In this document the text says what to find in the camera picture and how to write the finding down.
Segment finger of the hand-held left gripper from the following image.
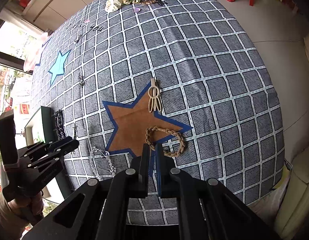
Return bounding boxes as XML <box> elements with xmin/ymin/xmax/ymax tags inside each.
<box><xmin>27</xmin><ymin>156</ymin><xmax>65</xmax><ymax>173</ymax></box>
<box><xmin>18</xmin><ymin>137</ymin><xmax>79</xmax><ymax>159</ymax></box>

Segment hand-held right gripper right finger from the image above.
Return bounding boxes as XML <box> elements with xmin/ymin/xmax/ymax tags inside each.
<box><xmin>155</xmin><ymin>144</ymin><xmax>282</xmax><ymax>240</ymax></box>

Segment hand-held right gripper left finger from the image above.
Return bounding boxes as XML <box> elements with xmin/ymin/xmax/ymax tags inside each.
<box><xmin>21</xmin><ymin>144</ymin><xmax>151</xmax><ymax>240</ymax></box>

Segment braided rope bracelet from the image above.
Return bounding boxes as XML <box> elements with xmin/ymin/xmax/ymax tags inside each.
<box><xmin>145</xmin><ymin>126</ymin><xmax>185</xmax><ymax>157</ymax></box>

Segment person's left hand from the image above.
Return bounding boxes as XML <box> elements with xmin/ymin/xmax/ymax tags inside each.
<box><xmin>8</xmin><ymin>192</ymin><xmax>44</xmax><ymax>227</ymax></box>

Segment brown star patch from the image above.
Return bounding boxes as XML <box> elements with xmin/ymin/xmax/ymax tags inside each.
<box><xmin>102</xmin><ymin>82</ymin><xmax>193</xmax><ymax>178</ymax></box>

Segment light blue star patch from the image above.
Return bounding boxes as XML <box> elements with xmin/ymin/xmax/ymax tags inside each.
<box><xmin>48</xmin><ymin>50</ymin><xmax>71</xmax><ymax>86</ymax></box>

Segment pink plastic basin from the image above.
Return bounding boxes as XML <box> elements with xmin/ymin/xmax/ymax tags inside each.
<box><xmin>23</xmin><ymin>31</ymin><xmax>51</xmax><ymax>72</ymax></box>

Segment beige hair clip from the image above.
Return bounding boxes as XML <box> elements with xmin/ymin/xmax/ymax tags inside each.
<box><xmin>148</xmin><ymin>78</ymin><xmax>162</xmax><ymax>112</ymax></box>

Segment grey checked tablecloth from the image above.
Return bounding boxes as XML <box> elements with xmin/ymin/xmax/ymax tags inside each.
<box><xmin>31</xmin><ymin>0</ymin><xmax>285</xmax><ymax>225</ymax></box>

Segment cream padded seat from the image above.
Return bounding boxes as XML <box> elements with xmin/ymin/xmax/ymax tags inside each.
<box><xmin>276</xmin><ymin>152</ymin><xmax>309</xmax><ymax>239</ymax></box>

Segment black chain bracelet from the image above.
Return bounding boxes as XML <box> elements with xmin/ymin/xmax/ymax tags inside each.
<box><xmin>54</xmin><ymin>110</ymin><xmax>65</xmax><ymax>139</ymax></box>

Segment clear crystal chain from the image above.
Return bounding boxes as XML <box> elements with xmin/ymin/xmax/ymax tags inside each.
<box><xmin>89</xmin><ymin>147</ymin><xmax>117</xmax><ymax>180</ymax></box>

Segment dark window frame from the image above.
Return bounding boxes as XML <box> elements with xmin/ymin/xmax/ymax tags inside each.
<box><xmin>0</xmin><ymin>49</ymin><xmax>34</xmax><ymax>74</ymax></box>

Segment white wall cabinet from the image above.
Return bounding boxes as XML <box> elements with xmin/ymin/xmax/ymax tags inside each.
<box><xmin>20</xmin><ymin>0</ymin><xmax>130</xmax><ymax>34</ymax></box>

